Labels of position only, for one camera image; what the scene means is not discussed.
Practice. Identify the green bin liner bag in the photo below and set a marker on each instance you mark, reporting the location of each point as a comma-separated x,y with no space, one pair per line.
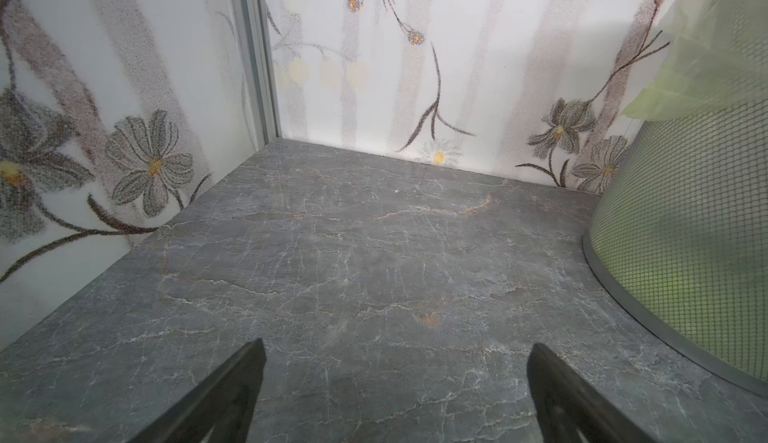
717,59

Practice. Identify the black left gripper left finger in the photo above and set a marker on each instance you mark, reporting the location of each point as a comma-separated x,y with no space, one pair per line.
220,408

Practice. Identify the mesh waste bin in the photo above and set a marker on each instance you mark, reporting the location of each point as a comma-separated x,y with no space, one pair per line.
679,239

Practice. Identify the left corner aluminium post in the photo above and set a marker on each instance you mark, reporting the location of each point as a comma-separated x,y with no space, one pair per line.
252,32

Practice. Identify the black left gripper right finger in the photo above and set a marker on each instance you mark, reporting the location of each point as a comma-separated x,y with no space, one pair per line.
569,409

